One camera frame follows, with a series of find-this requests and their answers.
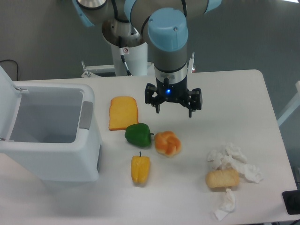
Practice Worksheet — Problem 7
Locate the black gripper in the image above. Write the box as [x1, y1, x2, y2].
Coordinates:
[144, 76, 202, 118]

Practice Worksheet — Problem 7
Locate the white trash can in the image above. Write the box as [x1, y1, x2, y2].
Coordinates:
[0, 70, 102, 182]

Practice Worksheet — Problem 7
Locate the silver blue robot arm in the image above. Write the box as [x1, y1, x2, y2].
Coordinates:
[73, 0, 221, 112]

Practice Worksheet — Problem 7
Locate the braided orange bread roll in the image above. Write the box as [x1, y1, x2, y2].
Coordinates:
[154, 131, 182, 157]

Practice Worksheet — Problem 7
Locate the green bell pepper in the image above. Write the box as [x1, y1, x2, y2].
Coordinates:
[125, 123, 152, 148]

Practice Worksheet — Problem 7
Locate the orange toast slice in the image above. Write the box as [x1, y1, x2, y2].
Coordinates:
[108, 96, 139, 131]

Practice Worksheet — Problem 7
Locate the yellow bell pepper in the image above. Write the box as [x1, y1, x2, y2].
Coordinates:
[131, 152, 150, 184]

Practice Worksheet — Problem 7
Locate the crumpled white tissue large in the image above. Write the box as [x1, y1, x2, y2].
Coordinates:
[207, 142, 263, 183]

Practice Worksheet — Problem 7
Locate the beige oblong bread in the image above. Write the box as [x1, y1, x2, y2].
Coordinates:
[205, 169, 240, 188]

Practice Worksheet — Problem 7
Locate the crumpled white tissue small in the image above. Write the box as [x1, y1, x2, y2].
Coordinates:
[214, 188, 236, 221]

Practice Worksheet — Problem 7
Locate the black device at edge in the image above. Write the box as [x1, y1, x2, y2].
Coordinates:
[282, 190, 300, 215]

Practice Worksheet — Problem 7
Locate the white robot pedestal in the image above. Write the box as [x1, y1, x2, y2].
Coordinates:
[81, 42, 197, 78]

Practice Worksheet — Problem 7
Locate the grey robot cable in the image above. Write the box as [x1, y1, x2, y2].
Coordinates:
[118, 36, 134, 76]

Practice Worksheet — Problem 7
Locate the white frame at right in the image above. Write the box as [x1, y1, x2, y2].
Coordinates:
[277, 81, 300, 126]

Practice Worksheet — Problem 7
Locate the black floor cable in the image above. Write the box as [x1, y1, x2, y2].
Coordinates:
[0, 59, 22, 82]

